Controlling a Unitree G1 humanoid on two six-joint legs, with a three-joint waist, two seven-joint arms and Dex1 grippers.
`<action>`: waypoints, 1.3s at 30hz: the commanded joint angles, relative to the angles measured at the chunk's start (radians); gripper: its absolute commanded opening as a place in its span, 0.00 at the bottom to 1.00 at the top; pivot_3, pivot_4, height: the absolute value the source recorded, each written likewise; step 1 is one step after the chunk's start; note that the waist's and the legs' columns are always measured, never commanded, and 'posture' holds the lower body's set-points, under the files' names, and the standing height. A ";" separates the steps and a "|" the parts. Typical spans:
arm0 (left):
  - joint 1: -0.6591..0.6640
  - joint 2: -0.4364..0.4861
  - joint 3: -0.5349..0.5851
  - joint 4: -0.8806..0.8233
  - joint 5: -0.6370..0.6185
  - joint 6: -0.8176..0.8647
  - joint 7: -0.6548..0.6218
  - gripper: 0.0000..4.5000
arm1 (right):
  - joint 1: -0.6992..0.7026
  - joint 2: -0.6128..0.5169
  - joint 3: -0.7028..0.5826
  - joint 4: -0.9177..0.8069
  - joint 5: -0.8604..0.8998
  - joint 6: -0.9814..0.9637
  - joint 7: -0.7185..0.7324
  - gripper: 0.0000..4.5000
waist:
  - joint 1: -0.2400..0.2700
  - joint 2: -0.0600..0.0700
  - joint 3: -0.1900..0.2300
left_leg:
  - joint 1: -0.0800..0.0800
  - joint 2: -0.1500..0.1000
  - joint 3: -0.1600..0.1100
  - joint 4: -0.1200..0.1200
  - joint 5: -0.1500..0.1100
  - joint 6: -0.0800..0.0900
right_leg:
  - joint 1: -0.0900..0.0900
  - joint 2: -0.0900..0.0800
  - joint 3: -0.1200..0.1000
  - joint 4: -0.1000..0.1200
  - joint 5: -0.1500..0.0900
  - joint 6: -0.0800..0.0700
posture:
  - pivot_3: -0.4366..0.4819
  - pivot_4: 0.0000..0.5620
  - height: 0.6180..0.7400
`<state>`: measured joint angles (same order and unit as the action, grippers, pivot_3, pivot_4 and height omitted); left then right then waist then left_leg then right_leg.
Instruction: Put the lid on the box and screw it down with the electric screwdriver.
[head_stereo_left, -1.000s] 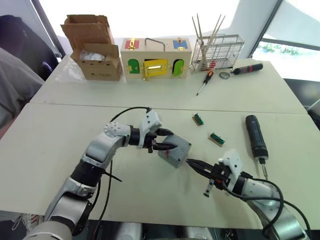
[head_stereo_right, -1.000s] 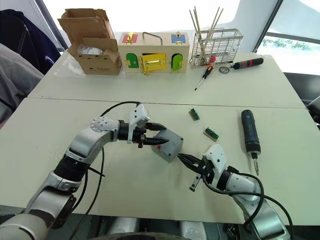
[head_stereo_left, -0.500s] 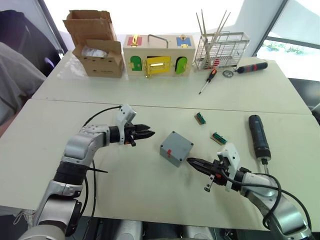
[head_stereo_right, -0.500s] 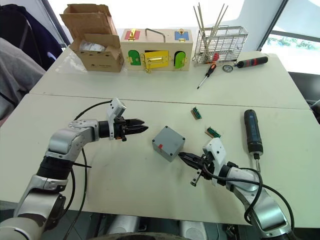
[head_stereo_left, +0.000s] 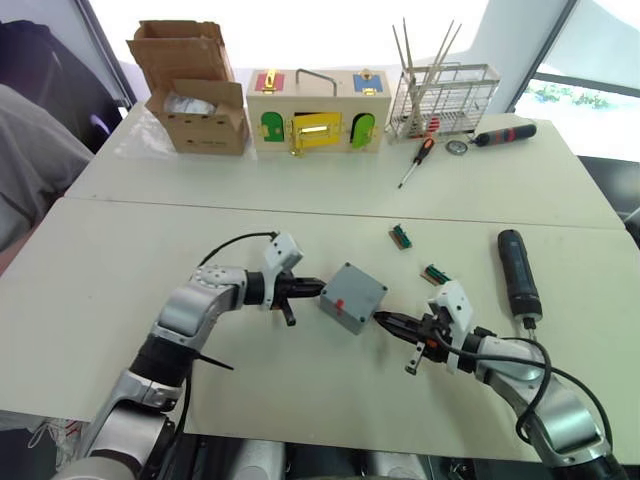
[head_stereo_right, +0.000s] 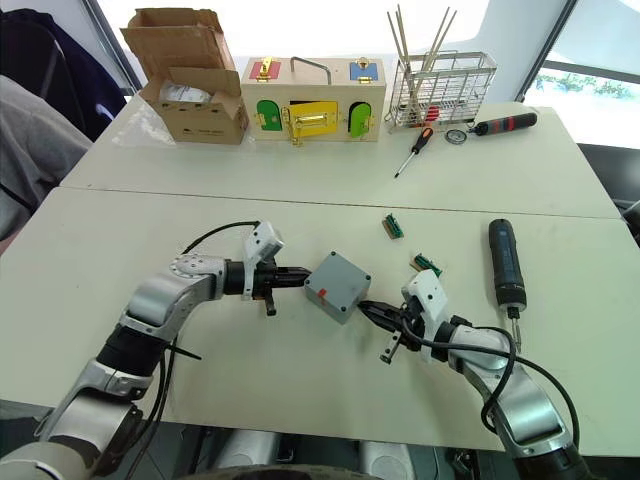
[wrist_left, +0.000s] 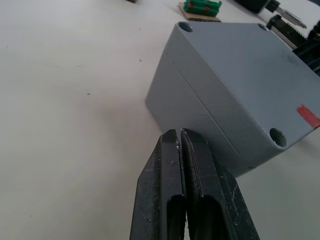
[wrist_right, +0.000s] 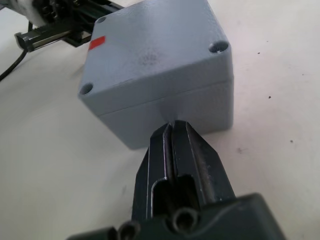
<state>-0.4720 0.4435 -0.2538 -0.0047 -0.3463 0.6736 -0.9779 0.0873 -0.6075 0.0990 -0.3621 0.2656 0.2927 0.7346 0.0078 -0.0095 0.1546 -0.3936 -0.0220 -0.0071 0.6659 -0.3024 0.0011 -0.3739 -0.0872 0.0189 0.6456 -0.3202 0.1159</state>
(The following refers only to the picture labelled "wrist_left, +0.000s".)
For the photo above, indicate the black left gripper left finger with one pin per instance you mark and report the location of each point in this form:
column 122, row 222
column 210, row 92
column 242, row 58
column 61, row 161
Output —
column 155, row 190

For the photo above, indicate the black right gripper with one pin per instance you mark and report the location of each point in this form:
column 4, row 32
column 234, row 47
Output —
column 308, row 53

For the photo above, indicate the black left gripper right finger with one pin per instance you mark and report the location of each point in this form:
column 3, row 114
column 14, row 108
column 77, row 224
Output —
column 215, row 195

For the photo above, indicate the black electric screwdriver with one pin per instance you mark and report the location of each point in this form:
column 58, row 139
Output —
column 257, row 5

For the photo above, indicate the grey plastic box lid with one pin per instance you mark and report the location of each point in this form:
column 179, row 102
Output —
column 240, row 70

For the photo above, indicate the grey plastic box base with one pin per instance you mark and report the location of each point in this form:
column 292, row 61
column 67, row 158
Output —
column 180, row 105

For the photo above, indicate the green plastic block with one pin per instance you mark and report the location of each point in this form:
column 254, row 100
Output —
column 201, row 6

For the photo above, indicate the red tape mark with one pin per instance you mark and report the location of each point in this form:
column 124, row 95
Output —
column 308, row 116

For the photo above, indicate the brown cardboard piece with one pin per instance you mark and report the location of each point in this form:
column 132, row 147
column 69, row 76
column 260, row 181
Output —
column 197, row 18

